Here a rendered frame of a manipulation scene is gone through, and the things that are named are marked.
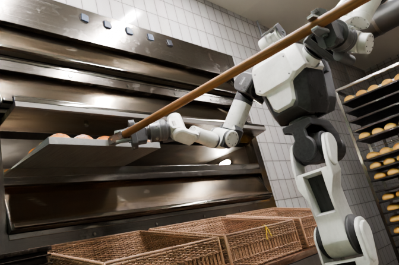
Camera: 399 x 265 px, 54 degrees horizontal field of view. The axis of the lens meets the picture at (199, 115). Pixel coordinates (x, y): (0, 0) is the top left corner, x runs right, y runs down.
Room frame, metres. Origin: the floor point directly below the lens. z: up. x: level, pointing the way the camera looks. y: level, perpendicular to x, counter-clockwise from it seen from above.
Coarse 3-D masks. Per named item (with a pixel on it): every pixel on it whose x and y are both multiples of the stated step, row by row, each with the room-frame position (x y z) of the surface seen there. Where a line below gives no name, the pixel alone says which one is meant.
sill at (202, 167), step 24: (24, 168) 1.55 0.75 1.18; (48, 168) 1.63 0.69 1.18; (72, 168) 1.72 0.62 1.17; (96, 168) 1.82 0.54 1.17; (120, 168) 1.92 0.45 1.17; (144, 168) 2.04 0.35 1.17; (168, 168) 2.18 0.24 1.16; (192, 168) 2.33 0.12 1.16; (216, 168) 2.50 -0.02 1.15; (240, 168) 2.70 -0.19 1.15
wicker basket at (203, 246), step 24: (96, 240) 1.73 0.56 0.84; (120, 240) 1.83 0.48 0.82; (144, 240) 1.91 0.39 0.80; (168, 240) 1.82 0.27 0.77; (192, 240) 1.73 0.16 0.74; (216, 240) 1.63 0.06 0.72; (72, 264) 1.33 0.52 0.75; (96, 264) 1.24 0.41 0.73; (120, 264) 1.27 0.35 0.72; (144, 264) 1.34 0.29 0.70; (168, 264) 1.42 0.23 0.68; (192, 264) 1.75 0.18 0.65; (216, 264) 1.61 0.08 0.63
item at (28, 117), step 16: (16, 112) 1.44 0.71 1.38; (32, 112) 1.48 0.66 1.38; (48, 112) 1.53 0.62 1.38; (64, 112) 1.57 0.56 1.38; (80, 112) 1.62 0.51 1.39; (96, 112) 1.68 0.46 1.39; (112, 112) 1.75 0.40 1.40; (0, 128) 1.52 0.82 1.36; (16, 128) 1.56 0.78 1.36; (32, 128) 1.61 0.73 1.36; (48, 128) 1.66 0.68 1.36; (64, 128) 1.71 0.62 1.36; (80, 128) 1.76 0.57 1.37; (96, 128) 1.82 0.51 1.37; (112, 128) 1.88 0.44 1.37; (208, 128) 2.35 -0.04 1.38; (256, 128) 2.69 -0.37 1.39
